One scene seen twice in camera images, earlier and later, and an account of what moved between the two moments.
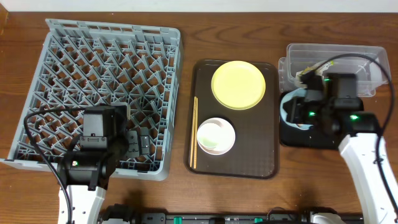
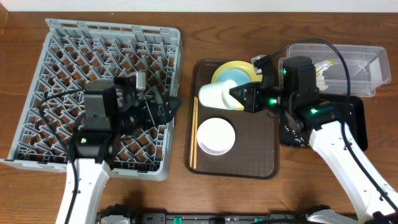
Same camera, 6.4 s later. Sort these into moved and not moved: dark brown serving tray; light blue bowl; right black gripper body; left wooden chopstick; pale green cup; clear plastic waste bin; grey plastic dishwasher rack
Moved: light blue bowl; right black gripper body; pale green cup
Not moved: left wooden chopstick; dark brown serving tray; clear plastic waste bin; grey plastic dishwasher rack
